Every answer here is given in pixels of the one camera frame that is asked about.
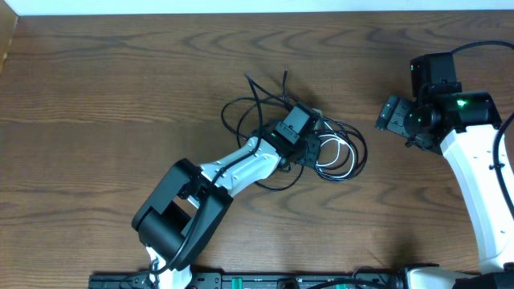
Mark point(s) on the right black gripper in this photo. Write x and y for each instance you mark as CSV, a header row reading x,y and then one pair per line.
x,y
393,113

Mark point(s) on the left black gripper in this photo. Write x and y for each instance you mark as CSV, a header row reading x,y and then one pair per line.
x,y
313,158

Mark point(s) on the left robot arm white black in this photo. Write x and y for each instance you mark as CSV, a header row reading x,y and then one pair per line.
x,y
182,213

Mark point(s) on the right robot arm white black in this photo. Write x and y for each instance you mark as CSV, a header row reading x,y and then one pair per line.
x,y
466,129

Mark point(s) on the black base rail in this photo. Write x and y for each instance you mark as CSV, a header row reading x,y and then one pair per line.
x,y
422,275

